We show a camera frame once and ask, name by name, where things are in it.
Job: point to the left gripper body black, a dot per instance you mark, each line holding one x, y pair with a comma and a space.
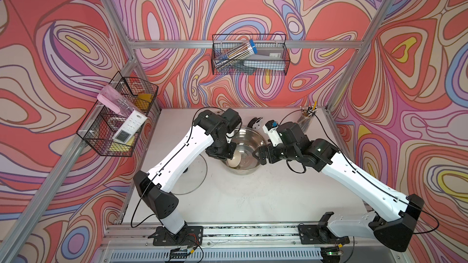
223, 150

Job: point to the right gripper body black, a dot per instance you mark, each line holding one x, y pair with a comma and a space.
275, 153

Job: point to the cream plastic ladle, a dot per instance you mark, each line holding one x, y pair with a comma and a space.
235, 161

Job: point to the stainless steel pot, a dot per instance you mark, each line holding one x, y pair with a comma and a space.
248, 140

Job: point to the glass pot lid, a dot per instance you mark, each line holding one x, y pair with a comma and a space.
192, 178

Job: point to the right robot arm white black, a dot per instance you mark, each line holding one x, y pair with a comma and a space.
394, 215

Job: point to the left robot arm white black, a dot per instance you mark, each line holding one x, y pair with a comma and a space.
210, 133

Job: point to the pen cup with pencils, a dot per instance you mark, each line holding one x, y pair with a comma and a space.
307, 114

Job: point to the yellow sponge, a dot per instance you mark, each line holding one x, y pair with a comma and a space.
143, 101

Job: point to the white calculator device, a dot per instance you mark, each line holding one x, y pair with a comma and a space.
129, 128

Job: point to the grey box in basket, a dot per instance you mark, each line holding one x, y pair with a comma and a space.
270, 58

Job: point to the clear tube blue cap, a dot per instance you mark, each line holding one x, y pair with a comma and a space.
228, 54

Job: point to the yellow notepad in basket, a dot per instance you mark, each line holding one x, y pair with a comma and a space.
117, 147

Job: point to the pink case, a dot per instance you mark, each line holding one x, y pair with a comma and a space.
114, 101

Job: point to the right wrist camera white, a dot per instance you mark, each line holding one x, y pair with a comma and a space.
270, 128

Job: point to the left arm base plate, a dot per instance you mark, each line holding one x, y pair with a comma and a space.
187, 236

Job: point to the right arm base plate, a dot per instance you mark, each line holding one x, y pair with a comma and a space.
319, 233

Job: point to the black wire basket back wall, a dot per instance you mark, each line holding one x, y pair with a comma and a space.
277, 39

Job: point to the black wire basket wall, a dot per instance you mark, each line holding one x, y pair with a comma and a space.
101, 123
277, 39

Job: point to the black wire basket left wall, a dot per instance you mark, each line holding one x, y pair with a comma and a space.
101, 123

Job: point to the aluminium rail front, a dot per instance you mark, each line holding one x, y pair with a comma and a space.
239, 243

